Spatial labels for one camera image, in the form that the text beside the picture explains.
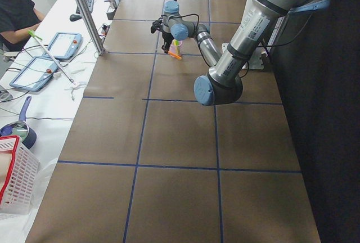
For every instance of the orange marker pen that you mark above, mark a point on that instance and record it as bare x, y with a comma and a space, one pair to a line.
176, 56

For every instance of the pink mesh pen holder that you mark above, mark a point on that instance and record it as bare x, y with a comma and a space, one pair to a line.
176, 49

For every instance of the black computer mouse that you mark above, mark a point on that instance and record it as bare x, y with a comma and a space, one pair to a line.
75, 17

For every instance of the upper blue teach pendant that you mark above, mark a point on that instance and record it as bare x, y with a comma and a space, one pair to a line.
63, 45

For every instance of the blue teach pendant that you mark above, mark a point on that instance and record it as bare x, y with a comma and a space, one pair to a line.
63, 45
35, 75

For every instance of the lower blue teach pendant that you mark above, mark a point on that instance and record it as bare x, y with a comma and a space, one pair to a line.
35, 75

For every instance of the person in black shirt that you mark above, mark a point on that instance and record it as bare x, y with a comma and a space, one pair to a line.
18, 17

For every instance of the blue frying pan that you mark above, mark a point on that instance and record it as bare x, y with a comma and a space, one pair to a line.
21, 128

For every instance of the white red plastic basket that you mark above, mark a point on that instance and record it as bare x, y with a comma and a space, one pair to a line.
19, 168

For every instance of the aluminium frame post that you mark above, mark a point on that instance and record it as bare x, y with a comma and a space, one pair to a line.
90, 25

